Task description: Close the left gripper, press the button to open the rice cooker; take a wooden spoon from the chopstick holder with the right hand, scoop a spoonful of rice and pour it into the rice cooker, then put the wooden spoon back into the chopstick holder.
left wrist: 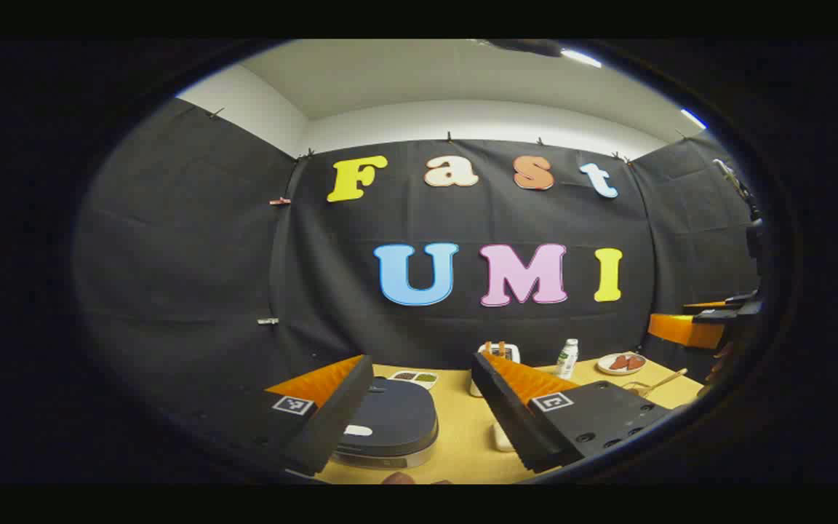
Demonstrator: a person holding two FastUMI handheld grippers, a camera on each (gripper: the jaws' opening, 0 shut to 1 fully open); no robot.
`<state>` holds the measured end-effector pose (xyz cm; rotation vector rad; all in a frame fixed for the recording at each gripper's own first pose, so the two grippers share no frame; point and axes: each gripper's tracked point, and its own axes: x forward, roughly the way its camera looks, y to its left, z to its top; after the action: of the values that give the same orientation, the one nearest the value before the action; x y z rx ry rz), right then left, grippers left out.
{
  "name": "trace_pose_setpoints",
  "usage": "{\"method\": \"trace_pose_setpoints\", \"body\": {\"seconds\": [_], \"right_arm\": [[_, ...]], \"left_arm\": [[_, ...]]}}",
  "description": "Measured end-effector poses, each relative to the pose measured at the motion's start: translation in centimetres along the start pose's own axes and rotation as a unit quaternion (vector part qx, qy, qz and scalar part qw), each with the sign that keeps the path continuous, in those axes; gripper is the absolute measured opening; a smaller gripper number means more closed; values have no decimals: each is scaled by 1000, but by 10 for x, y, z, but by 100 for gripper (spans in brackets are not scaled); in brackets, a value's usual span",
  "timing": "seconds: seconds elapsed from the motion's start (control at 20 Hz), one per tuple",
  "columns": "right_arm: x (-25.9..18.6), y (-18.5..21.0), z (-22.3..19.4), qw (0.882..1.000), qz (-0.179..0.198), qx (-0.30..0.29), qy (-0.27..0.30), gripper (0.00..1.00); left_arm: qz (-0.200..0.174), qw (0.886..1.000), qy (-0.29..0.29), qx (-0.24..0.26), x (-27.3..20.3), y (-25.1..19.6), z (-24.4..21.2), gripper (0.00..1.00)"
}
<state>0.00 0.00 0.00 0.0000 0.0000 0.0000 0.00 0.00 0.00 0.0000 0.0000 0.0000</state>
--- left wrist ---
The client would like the white drink bottle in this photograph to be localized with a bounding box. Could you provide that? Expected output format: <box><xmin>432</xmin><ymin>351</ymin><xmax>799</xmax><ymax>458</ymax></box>
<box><xmin>556</xmin><ymin>338</ymin><xmax>580</xmax><ymax>381</ymax></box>

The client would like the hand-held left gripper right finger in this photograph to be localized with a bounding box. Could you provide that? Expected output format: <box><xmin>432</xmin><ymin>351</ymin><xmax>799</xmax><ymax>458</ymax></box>
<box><xmin>471</xmin><ymin>351</ymin><xmax>674</xmax><ymax>474</ymax></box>

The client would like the black backdrop cloth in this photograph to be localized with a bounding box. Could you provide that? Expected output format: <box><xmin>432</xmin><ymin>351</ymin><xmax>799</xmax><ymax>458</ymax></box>
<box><xmin>73</xmin><ymin>98</ymin><xmax>762</xmax><ymax>437</ymax></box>

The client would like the wooden spoon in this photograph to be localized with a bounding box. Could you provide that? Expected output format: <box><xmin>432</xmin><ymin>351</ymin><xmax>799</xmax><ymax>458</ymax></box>
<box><xmin>637</xmin><ymin>369</ymin><xmax>689</xmax><ymax>397</ymax></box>

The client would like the white toaster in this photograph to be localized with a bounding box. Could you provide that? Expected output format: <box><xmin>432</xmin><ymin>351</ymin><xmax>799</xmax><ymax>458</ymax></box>
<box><xmin>468</xmin><ymin>342</ymin><xmax>522</xmax><ymax>397</ymax></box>

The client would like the white divided condiment dish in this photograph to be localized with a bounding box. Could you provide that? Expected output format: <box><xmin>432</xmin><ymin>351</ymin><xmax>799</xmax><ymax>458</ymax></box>
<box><xmin>388</xmin><ymin>370</ymin><xmax>439</xmax><ymax>390</ymax></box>

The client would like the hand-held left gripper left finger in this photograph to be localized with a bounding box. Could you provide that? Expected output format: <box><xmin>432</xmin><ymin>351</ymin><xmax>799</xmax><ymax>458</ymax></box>
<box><xmin>172</xmin><ymin>354</ymin><xmax>375</xmax><ymax>481</ymax></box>

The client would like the dark grey rice cooker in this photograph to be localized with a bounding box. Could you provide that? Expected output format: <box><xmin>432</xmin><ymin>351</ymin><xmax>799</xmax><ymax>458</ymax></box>
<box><xmin>332</xmin><ymin>377</ymin><xmax>440</xmax><ymax>469</ymax></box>

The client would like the white round plate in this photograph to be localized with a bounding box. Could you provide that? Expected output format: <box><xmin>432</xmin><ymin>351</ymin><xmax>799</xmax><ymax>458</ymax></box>
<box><xmin>597</xmin><ymin>352</ymin><xmax>647</xmax><ymax>376</ymax></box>

